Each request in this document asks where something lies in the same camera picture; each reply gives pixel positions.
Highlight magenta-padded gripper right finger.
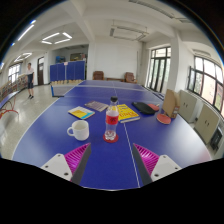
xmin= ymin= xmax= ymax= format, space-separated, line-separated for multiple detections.
xmin=131 ymin=143 xmax=183 ymax=186

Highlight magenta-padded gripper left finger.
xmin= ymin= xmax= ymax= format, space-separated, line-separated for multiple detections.
xmin=40 ymin=142 xmax=92 ymax=186

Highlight clear bottle with red label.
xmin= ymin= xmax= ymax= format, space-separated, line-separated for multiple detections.
xmin=104 ymin=95 xmax=120 ymax=142

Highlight white mug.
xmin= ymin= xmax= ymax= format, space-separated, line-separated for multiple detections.
xmin=66 ymin=119 xmax=90 ymax=142

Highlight red table tennis paddle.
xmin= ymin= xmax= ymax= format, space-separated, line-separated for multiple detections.
xmin=147 ymin=102 xmax=161 ymax=112
xmin=156 ymin=113 xmax=172 ymax=125

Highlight black bin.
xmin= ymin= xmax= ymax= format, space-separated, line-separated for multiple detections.
xmin=209 ymin=126 xmax=224 ymax=155

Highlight white two-door cabinet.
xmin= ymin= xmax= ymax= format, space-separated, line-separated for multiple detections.
xmin=178 ymin=89 xmax=198 ymax=124
xmin=194 ymin=103 xmax=221 ymax=145

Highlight black paddle case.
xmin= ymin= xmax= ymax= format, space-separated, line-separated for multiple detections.
xmin=131 ymin=101 xmax=156 ymax=116

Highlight brown cardboard box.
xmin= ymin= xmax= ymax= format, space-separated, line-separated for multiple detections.
xmin=161 ymin=88 xmax=181 ymax=119

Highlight large yellow book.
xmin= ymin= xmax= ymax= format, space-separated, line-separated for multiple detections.
xmin=116 ymin=103 xmax=141 ymax=124

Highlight grey striped notebook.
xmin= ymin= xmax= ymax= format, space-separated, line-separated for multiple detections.
xmin=84 ymin=100 xmax=110 ymax=113

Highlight blue-framed grey barrier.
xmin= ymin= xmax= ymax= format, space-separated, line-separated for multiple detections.
xmin=50 ymin=82 xmax=79 ymax=98

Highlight blue table with red legs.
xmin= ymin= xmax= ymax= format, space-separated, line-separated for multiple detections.
xmin=0 ymin=89 xmax=21 ymax=121

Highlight person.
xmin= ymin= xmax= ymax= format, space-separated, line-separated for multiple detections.
xmin=25 ymin=62 xmax=36 ymax=100

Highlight low shelf unit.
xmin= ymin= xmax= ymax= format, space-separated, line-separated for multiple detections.
xmin=0 ymin=73 xmax=28 ymax=99

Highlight wide black-framed window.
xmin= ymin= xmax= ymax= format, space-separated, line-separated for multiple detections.
xmin=187 ymin=55 xmax=224 ymax=118

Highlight folded blue table tennis tables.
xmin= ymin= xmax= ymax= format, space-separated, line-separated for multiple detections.
xmin=49 ymin=60 xmax=87 ymax=83

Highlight brown armchair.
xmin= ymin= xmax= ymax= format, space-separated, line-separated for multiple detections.
xmin=92 ymin=70 xmax=105 ymax=81
xmin=124 ymin=71 xmax=138 ymax=84

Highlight dark brown door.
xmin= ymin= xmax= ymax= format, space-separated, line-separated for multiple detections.
xmin=37 ymin=56 xmax=45 ymax=86

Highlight tall black-framed window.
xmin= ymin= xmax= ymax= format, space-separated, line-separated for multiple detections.
xmin=146 ymin=46 xmax=172 ymax=93

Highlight group of ceiling lights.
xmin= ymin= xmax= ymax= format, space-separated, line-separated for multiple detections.
xmin=0 ymin=19 xmax=73 ymax=68

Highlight ceiling air conditioner unit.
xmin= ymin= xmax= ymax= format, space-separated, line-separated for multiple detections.
xmin=109 ymin=24 xmax=150 ymax=42

